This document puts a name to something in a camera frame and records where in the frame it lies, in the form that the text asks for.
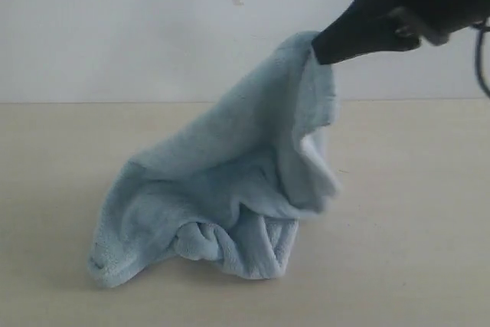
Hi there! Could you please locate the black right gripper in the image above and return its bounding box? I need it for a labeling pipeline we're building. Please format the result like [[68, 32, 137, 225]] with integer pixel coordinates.
[[312, 0, 489, 65]]

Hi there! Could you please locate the light blue terry towel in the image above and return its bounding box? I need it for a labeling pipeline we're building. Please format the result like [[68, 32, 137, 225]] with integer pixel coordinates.
[[88, 31, 338, 287]]

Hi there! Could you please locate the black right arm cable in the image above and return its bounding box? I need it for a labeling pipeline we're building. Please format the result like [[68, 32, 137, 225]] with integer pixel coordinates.
[[471, 16, 490, 99]]

